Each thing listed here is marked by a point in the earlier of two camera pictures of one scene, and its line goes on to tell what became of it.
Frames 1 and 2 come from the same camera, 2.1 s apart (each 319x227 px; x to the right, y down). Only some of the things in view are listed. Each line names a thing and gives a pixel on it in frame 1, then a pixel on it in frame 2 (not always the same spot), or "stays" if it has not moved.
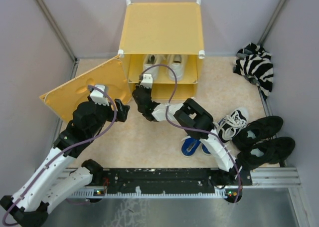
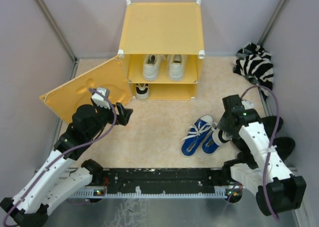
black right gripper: x=149 y=90 -> x=223 y=125
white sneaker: x=176 y=71 stays
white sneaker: x=151 y=59 stays
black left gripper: x=122 y=110 stays
